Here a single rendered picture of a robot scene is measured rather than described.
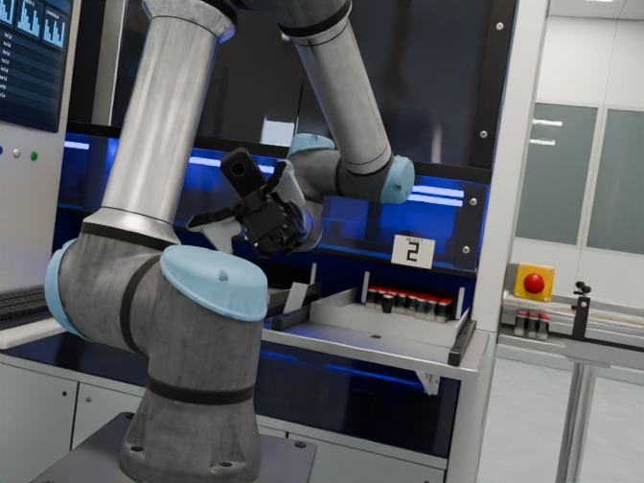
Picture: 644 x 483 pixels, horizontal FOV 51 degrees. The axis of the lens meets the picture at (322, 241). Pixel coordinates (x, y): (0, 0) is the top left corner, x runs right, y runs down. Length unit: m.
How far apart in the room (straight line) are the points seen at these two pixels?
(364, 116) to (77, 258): 0.42
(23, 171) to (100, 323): 0.86
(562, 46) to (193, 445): 5.74
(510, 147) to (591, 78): 4.77
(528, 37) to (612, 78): 4.74
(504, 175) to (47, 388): 1.21
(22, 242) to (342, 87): 0.94
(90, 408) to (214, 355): 1.11
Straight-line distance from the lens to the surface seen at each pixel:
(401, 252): 1.43
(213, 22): 0.85
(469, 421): 1.47
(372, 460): 1.53
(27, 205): 1.62
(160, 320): 0.71
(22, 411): 1.91
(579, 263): 6.04
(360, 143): 0.97
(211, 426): 0.71
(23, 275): 1.65
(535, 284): 1.38
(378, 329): 1.19
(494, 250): 1.41
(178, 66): 0.82
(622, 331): 1.55
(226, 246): 0.90
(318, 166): 1.09
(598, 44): 6.25
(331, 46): 0.87
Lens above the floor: 1.09
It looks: 3 degrees down
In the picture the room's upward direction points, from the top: 8 degrees clockwise
